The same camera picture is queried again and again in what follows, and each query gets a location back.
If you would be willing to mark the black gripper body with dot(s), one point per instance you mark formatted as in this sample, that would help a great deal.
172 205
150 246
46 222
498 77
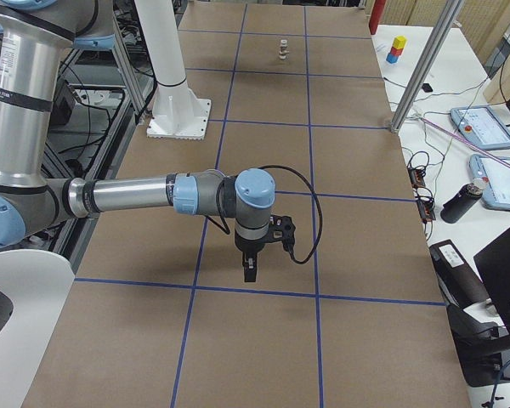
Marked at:
248 246

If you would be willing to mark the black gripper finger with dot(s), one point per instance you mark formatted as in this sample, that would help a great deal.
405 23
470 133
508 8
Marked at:
250 266

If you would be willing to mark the white PPR pipe fitting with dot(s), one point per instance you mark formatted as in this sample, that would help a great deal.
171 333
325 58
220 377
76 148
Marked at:
283 49

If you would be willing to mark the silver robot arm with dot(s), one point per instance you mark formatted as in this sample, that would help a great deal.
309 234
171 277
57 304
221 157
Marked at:
35 34

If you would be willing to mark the near small circuit board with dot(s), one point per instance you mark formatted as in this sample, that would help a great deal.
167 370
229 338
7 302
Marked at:
426 211

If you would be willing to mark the small circuit board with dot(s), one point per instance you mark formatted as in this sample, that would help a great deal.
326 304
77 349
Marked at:
416 176
426 211

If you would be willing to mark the far small circuit board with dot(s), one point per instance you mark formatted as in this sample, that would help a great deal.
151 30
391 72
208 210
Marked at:
416 176

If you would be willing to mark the black cylinder bottle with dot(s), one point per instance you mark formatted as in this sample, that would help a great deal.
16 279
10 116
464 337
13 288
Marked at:
463 200

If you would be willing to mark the small black box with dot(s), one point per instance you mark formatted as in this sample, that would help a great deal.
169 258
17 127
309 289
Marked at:
426 87

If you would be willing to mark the stacked coloured blocks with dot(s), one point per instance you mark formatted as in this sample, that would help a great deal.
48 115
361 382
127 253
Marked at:
396 50

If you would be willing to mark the far blue teach pendant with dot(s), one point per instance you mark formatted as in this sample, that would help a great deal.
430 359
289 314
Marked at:
481 127

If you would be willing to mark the blue teach pendant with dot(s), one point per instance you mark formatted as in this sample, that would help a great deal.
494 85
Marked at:
481 127
497 194

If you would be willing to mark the near blue teach pendant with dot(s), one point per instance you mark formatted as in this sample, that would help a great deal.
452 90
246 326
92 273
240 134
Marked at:
497 194

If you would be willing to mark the red fire extinguisher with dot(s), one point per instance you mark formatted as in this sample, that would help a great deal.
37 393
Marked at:
376 15

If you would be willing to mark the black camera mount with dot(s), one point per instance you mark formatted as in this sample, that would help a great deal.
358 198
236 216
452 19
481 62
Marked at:
282 229

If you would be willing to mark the white camera stand column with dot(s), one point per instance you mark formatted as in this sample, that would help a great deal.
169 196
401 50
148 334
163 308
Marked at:
176 111

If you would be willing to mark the aluminium frame post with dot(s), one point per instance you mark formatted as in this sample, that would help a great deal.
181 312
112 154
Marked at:
433 45

